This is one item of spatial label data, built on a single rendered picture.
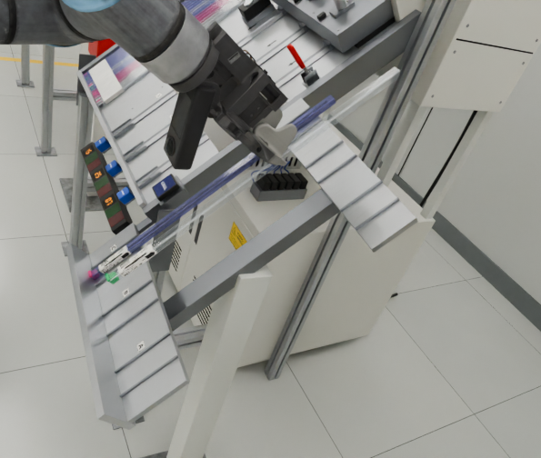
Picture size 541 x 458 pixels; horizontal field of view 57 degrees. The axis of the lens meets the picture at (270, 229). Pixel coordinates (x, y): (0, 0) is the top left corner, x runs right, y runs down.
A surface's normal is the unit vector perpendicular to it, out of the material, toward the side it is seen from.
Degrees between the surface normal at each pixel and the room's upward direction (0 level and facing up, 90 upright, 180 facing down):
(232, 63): 90
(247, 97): 90
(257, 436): 0
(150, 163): 43
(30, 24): 96
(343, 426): 0
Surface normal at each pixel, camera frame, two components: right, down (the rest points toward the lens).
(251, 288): 0.40, 0.63
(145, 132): -0.38, -0.52
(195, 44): 0.71, 0.23
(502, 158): -0.85, 0.07
